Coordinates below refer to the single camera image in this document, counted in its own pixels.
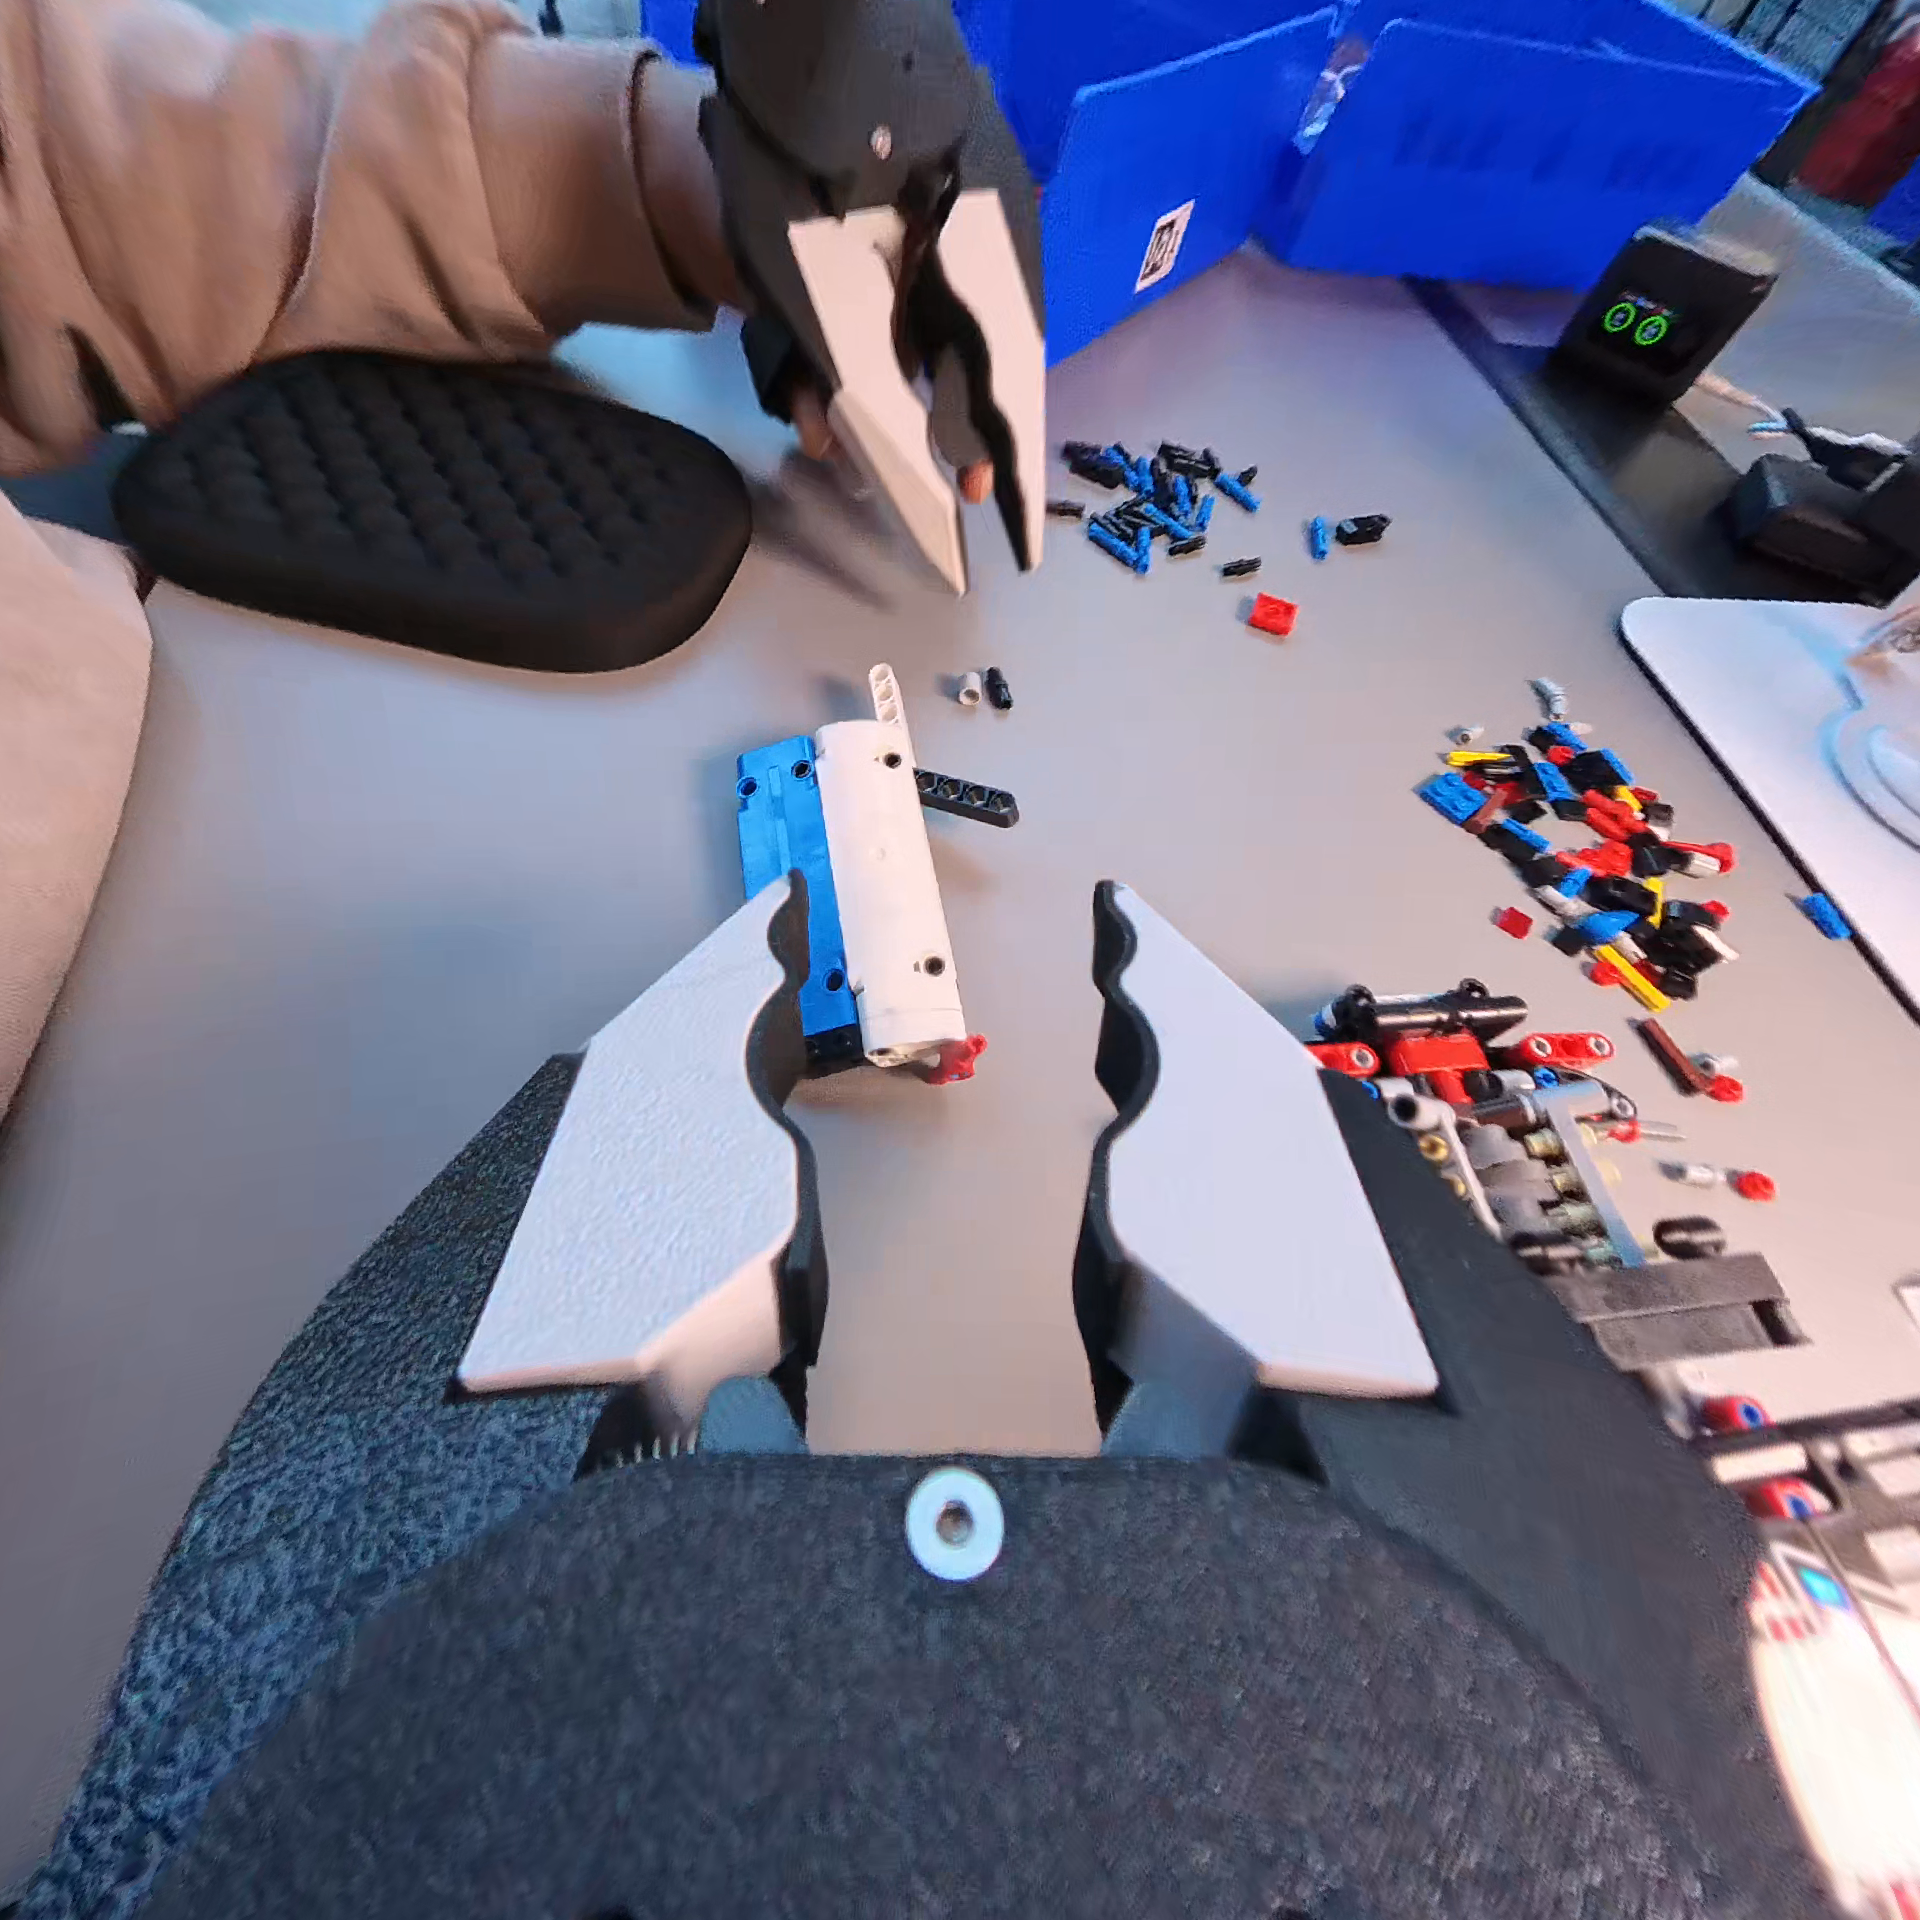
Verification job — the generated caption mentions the pile of mixed lego pieces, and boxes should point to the pile of mixed lego pieces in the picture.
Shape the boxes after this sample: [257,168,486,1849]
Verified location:
[1416,674,1741,1015]

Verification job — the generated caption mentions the black adapter block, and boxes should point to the black adapter block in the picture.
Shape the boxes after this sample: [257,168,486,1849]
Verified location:
[1716,427,1920,597]

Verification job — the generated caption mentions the black tray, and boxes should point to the black tray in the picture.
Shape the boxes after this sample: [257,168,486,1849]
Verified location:
[1409,269,1920,607]

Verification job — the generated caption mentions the plain blue bin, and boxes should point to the plain blue bin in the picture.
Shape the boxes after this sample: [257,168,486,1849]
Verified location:
[1260,0,1820,297]

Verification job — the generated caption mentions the blue and white lego assembly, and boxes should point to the blue and white lego assembly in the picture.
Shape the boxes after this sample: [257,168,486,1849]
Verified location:
[735,664,1022,1087]

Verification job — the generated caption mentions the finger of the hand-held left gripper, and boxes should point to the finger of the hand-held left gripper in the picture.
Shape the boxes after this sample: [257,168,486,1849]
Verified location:
[929,188,1047,571]
[786,210,969,595]

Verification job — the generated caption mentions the person's left hand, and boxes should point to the person's left hand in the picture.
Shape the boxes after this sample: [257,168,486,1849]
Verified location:
[790,402,994,507]

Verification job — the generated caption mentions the blue bin with white label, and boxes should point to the blue bin with white label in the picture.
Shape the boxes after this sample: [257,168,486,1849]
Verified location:
[644,0,1353,373]

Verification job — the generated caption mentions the person's left forearm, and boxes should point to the person's left forearm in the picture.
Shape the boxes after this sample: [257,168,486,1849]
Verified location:
[0,0,744,474]

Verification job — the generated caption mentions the black device with green display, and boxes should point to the black device with green display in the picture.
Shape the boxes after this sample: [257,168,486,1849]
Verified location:
[1551,224,1782,402]

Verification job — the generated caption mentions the lego car chassis assembly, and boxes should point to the lego car chassis assembly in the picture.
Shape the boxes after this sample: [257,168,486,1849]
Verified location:
[1302,978,1813,1369]

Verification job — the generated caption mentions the dark red object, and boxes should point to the dark red object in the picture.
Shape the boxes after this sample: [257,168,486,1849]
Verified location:
[1792,16,1920,213]

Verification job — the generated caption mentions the blue beam pieces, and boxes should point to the blue beam pieces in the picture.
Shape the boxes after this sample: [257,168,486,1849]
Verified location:
[1049,439,1264,579]

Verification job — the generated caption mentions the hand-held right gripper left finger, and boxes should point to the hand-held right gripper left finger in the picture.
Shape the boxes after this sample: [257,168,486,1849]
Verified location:
[456,871,826,1397]

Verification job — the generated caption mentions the person's beige torso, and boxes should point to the person's beige torso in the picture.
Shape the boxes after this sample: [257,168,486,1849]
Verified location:
[0,496,156,1120]

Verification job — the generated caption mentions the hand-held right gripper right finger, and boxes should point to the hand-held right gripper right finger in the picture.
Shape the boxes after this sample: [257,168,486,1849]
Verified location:
[1071,883,1440,1449]

